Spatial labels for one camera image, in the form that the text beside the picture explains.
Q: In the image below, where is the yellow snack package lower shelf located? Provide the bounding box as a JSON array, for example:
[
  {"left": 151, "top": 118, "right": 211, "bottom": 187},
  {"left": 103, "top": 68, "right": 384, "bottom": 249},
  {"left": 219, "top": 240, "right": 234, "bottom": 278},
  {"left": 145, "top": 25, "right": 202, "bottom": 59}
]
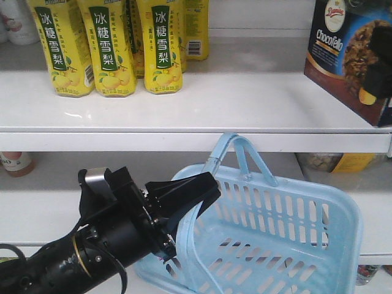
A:
[{"left": 295, "top": 153, "right": 391, "bottom": 173}]

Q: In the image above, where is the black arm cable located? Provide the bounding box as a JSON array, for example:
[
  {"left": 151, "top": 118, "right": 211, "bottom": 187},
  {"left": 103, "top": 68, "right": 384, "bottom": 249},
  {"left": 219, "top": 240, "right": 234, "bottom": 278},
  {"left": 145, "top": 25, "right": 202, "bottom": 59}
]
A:
[{"left": 0, "top": 220, "right": 128, "bottom": 294}]

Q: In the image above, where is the small jar bottom right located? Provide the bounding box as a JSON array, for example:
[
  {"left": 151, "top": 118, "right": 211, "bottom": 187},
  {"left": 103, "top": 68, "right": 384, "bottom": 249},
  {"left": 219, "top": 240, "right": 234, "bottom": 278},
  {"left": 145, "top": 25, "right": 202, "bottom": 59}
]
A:
[{"left": 356, "top": 265, "right": 382, "bottom": 286}]

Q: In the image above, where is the white store shelving unit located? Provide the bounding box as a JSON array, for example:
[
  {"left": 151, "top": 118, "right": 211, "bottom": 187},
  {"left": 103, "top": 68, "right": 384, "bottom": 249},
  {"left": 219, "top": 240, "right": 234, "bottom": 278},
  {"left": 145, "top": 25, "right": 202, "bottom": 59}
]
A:
[{"left": 0, "top": 0, "right": 392, "bottom": 294}]

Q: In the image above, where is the white bottle upper left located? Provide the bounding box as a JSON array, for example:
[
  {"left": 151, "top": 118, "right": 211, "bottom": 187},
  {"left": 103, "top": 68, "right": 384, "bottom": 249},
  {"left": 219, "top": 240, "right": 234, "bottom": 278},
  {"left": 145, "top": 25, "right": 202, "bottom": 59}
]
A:
[{"left": 1, "top": 0, "right": 40, "bottom": 45}]

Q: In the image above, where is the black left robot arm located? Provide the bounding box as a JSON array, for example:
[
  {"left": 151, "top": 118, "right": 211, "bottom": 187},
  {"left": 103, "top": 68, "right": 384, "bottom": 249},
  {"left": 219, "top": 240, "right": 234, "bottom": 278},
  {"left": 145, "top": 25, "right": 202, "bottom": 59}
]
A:
[{"left": 1, "top": 167, "right": 221, "bottom": 293}]

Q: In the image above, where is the peach juice bottle lower shelf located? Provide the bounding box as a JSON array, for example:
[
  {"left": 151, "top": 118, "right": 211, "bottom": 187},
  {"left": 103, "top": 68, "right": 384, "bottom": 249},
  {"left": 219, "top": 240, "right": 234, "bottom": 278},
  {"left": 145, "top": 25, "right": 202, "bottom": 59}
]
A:
[{"left": 1, "top": 152, "right": 35, "bottom": 177}]

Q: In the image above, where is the yellow pear drink bottle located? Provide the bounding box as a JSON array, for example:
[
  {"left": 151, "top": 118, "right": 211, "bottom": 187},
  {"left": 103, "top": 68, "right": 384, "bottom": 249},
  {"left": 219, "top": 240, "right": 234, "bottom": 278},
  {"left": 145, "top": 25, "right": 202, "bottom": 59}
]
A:
[
  {"left": 77, "top": 1, "right": 137, "bottom": 97},
  {"left": 184, "top": 0, "right": 209, "bottom": 61},
  {"left": 27, "top": 1, "right": 94, "bottom": 97},
  {"left": 137, "top": 1, "right": 183, "bottom": 94}
]

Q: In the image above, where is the yellow pear drink bottle middle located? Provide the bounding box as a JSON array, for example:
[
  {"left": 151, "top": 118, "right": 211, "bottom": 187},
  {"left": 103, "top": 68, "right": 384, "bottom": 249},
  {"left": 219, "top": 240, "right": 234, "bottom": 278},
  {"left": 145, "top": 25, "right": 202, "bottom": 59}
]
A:
[{"left": 77, "top": 1, "right": 137, "bottom": 97}]

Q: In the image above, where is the yellow pear drink bottle back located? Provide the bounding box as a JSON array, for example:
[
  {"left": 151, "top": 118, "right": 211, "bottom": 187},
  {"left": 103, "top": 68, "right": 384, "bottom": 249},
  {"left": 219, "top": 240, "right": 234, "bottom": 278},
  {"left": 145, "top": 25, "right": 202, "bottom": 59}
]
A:
[{"left": 184, "top": 0, "right": 209, "bottom": 61}]

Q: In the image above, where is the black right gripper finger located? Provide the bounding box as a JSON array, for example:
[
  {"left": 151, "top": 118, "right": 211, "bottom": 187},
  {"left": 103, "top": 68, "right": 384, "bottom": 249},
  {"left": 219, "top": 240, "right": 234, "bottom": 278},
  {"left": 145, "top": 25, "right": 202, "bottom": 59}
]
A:
[
  {"left": 369, "top": 26, "right": 391, "bottom": 64},
  {"left": 363, "top": 62, "right": 391, "bottom": 99}
]

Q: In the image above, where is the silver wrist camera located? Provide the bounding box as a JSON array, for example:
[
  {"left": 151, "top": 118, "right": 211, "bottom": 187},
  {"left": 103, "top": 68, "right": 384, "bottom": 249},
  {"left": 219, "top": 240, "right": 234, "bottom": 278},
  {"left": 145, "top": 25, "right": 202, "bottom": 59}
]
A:
[{"left": 85, "top": 167, "right": 116, "bottom": 202}]

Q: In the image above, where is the yellow pear drink bottle right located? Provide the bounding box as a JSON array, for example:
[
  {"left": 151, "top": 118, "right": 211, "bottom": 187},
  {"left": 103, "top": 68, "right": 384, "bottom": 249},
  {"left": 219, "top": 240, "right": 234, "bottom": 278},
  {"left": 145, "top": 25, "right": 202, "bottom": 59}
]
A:
[{"left": 137, "top": 1, "right": 183, "bottom": 94}]

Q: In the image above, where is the yellow pear drink bottle left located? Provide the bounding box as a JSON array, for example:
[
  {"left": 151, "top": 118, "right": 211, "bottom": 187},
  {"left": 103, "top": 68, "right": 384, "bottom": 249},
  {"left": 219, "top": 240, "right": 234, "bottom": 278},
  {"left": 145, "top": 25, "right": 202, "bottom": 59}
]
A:
[{"left": 27, "top": 1, "right": 94, "bottom": 97}]

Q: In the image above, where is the light blue plastic basket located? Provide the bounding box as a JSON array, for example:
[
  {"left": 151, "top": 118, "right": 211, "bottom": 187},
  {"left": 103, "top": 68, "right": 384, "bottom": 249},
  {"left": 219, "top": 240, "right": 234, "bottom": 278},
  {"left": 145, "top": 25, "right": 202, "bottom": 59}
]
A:
[{"left": 134, "top": 133, "right": 363, "bottom": 293}]

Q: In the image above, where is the dark blue Chocofello cookie box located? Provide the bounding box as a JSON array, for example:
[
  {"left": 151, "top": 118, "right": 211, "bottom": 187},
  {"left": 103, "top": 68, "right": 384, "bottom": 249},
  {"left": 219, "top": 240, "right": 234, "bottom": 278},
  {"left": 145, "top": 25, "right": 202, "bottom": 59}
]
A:
[{"left": 304, "top": 1, "right": 391, "bottom": 127}]

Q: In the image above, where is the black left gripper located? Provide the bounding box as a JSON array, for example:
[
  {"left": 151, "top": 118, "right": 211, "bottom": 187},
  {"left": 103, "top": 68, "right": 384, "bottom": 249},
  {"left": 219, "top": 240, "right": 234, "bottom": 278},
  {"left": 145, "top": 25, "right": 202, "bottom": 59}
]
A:
[{"left": 107, "top": 167, "right": 221, "bottom": 260}]

